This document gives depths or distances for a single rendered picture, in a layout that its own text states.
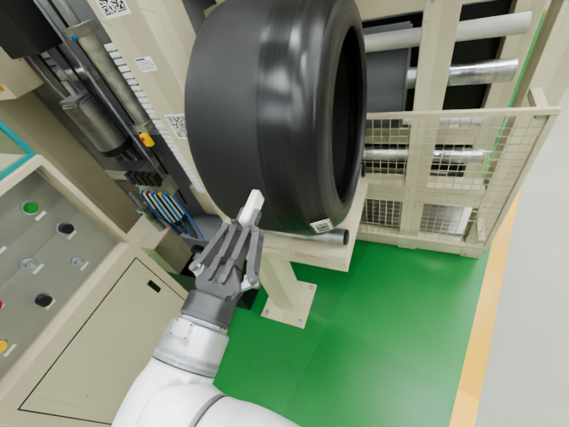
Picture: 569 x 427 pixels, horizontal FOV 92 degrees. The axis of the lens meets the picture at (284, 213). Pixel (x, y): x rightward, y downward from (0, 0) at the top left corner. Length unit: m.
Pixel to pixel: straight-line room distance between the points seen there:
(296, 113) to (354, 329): 1.33
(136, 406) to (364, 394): 1.24
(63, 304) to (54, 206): 0.30
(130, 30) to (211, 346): 0.63
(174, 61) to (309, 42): 0.35
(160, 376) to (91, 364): 0.78
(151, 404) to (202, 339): 0.08
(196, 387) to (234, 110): 0.40
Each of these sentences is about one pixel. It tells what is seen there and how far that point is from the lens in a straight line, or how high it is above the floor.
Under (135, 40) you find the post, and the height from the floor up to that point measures 1.43.
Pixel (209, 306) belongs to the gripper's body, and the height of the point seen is 1.20.
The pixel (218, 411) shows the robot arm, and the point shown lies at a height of 1.19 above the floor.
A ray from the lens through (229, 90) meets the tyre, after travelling 0.51.
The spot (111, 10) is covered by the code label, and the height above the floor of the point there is 1.48.
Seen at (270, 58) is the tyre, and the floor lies 1.39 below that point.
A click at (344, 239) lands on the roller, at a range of 0.76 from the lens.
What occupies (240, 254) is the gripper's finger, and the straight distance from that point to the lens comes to 0.46.
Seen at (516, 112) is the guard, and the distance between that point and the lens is 1.09.
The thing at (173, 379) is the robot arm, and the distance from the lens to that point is 0.41.
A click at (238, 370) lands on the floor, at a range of 1.69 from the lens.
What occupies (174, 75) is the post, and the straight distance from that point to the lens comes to 0.74.
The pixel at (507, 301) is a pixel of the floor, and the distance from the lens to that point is 1.82.
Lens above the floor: 1.53
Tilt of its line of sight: 46 degrees down
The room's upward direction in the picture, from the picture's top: 19 degrees counter-clockwise
